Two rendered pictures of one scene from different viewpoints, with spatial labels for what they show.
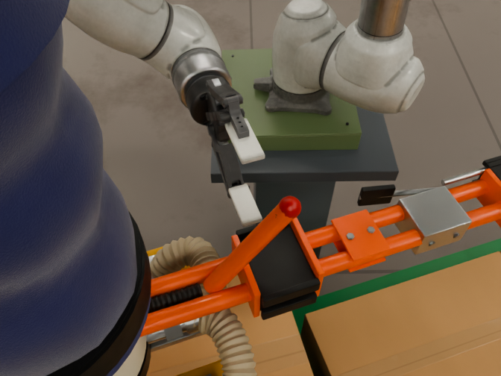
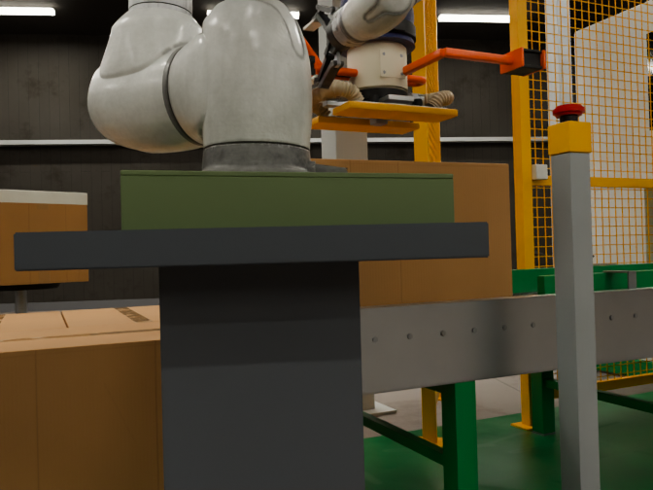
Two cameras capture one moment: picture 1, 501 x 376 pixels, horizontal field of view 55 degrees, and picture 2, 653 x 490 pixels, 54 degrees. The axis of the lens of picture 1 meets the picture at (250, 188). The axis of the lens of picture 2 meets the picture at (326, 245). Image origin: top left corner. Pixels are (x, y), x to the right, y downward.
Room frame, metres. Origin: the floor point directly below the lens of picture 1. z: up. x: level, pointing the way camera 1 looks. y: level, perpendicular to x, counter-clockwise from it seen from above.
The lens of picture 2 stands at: (2.00, -0.14, 0.72)
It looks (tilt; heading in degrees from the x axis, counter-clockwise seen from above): 1 degrees up; 174
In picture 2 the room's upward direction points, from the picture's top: 2 degrees counter-clockwise
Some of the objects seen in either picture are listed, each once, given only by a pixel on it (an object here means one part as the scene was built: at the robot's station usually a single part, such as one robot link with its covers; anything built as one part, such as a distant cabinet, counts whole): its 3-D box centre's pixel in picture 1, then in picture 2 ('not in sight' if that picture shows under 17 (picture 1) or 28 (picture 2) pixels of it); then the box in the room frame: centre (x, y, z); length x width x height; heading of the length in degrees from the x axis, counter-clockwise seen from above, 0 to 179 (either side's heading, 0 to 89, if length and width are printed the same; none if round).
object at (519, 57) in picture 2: not in sight; (522, 62); (0.34, 0.58, 1.22); 0.09 x 0.08 x 0.05; 19
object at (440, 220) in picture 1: (429, 219); not in sight; (0.35, -0.23, 1.21); 0.07 x 0.07 x 0.04; 19
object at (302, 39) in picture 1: (306, 43); (251, 77); (1.06, -0.14, 0.98); 0.18 x 0.16 x 0.22; 52
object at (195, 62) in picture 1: (203, 82); (353, 24); (0.62, 0.08, 1.22); 0.09 x 0.06 x 0.09; 110
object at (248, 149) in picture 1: (244, 140); (314, 24); (0.42, 0.01, 1.28); 0.07 x 0.03 x 0.01; 20
